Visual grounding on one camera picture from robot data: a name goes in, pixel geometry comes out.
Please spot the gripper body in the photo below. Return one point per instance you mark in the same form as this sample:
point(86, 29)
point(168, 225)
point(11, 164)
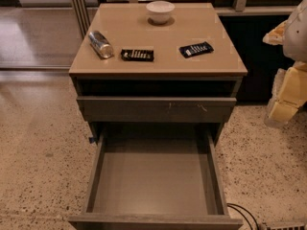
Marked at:
point(296, 37)

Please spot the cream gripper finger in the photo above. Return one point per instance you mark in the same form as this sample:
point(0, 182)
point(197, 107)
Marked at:
point(279, 114)

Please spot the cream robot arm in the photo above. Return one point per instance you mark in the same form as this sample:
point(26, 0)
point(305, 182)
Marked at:
point(292, 36)

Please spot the black blue rxbar wrapper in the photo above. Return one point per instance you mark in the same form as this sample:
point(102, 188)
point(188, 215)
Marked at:
point(196, 49)

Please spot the brown drawer cabinet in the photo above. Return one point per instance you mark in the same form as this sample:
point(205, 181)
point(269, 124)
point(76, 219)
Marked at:
point(127, 26)

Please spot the open grey middle drawer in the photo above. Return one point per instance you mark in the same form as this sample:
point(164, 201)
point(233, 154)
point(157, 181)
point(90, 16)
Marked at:
point(164, 183)

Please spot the closed grey top drawer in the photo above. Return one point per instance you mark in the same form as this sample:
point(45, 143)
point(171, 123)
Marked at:
point(155, 110)

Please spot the white ceramic bowl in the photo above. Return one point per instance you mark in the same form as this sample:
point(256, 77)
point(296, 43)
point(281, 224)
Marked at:
point(160, 11)

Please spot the silver metal can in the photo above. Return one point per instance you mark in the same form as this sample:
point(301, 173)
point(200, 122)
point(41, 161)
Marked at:
point(100, 44)

